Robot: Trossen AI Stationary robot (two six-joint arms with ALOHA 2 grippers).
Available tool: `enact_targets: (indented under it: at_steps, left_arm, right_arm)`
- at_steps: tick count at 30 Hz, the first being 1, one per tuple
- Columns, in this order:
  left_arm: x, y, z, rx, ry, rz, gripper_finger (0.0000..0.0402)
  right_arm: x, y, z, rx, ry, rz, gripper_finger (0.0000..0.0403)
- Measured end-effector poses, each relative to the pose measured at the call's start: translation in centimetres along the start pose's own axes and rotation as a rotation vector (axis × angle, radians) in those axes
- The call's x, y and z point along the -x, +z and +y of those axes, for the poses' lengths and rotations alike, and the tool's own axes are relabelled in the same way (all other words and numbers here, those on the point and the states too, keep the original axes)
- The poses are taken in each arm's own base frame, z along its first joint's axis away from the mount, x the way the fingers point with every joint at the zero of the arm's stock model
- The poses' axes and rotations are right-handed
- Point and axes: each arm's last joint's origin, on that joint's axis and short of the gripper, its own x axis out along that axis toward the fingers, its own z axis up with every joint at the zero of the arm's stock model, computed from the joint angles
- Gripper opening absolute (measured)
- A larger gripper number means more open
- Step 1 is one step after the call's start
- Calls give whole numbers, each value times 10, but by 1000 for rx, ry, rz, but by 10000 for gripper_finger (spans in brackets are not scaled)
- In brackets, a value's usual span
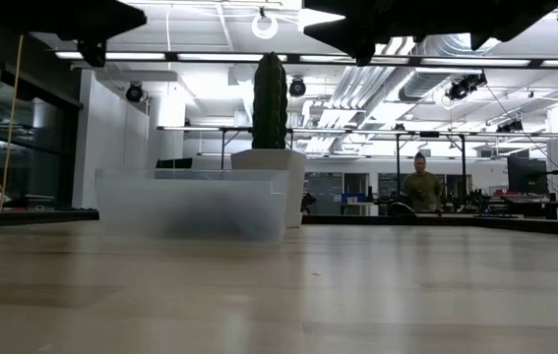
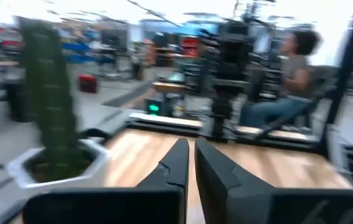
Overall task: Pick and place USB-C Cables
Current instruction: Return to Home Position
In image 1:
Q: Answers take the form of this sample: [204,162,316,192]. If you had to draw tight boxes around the clear plastic bin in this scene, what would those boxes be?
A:
[93,166,291,243]

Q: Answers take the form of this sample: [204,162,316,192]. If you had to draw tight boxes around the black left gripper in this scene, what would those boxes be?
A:
[0,0,149,42]

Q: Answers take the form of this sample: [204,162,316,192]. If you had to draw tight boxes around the white hanging ring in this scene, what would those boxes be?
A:
[251,12,279,41]

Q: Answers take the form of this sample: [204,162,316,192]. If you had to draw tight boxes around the green cactus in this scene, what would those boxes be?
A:
[251,50,289,150]

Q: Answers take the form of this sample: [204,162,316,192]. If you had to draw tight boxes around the black computer monitor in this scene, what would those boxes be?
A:
[507,155,549,196]

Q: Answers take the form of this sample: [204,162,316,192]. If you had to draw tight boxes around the white square planter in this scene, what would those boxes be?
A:
[230,148,308,229]

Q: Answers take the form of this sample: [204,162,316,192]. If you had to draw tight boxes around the person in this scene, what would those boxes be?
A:
[402,150,444,213]

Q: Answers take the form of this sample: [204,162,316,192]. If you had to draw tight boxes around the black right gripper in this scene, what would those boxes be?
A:
[301,0,558,68]

